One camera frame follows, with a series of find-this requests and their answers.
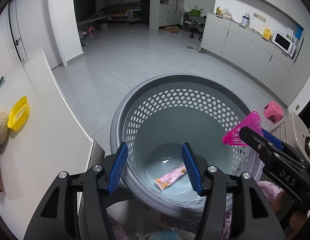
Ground pink plastic mesh basket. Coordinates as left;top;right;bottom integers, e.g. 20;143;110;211
222;111;263;146

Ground grey perforated laundry basket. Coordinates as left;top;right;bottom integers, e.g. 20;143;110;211
110;74;263;219

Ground shoe rack with green bag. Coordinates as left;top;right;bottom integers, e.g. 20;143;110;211
180;2;206;34

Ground yellow plastic lid frame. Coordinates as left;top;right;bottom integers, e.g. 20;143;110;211
7;96;30;131

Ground person right hand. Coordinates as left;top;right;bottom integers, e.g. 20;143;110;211
271;191;285;213

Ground white microwave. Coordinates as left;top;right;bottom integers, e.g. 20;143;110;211
271;30;293;55

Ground white base cabinets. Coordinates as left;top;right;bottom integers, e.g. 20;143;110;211
201;13;294;93

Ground beige plush sloth toy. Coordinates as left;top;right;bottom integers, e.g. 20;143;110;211
0;109;8;145

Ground white door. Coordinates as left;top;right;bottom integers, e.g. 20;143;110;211
8;0;28;65

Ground pink plastic stool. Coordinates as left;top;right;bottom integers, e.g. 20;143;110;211
263;101;284;124

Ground pink snack wrapper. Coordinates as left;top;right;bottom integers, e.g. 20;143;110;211
154;163;186;191

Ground small pink stool far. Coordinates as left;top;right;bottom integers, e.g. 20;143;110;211
87;27;95;37

